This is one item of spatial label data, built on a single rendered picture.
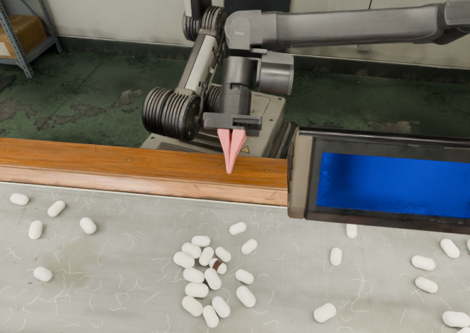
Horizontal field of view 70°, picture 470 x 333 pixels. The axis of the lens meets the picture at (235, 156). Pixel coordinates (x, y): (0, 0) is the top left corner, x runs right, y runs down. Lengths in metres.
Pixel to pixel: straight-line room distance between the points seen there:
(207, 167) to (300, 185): 0.46
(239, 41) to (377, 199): 0.39
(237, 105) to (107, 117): 1.73
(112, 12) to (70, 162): 2.12
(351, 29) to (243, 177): 0.34
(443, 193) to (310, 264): 0.36
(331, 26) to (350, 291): 0.45
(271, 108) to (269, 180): 0.72
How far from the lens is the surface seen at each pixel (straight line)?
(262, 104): 1.41
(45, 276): 0.67
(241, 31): 0.61
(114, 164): 0.78
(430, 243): 0.73
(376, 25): 0.67
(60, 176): 0.81
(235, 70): 0.60
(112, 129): 2.15
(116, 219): 0.71
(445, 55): 2.77
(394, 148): 0.29
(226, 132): 0.57
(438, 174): 0.31
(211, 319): 0.56
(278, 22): 0.63
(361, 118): 2.25
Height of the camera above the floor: 1.28
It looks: 44 degrees down
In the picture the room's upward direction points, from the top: straight up
